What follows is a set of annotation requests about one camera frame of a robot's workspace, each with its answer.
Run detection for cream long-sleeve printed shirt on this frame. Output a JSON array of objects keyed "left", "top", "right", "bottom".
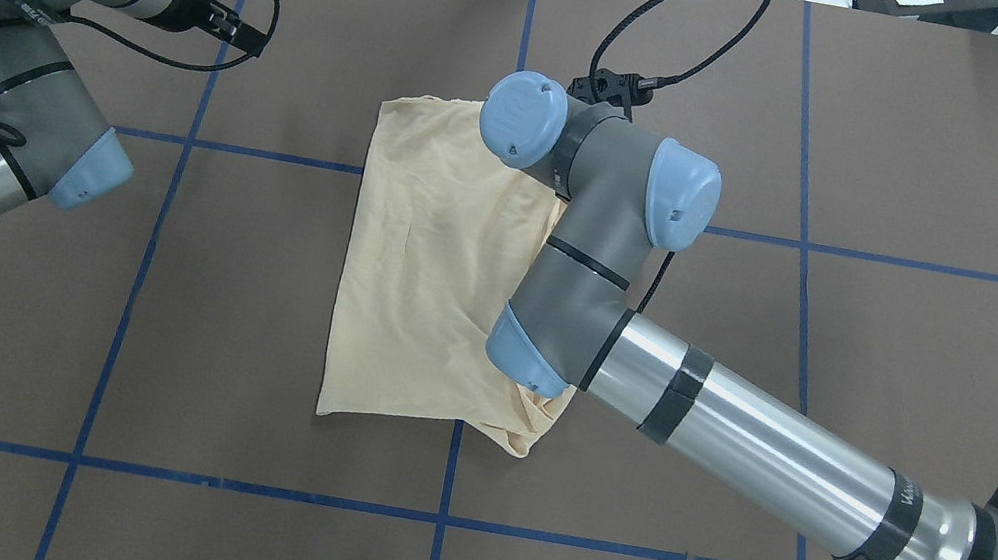
[{"left": 315, "top": 96, "right": 573, "bottom": 459}]

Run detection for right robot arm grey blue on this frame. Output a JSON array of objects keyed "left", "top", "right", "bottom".
[{"left": 479, "top": 70, "right": 998, "bottom": 560}]

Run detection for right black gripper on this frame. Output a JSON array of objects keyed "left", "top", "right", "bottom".
[{"left": 567, "top": 69, "right": 657, "bottom": 122}]

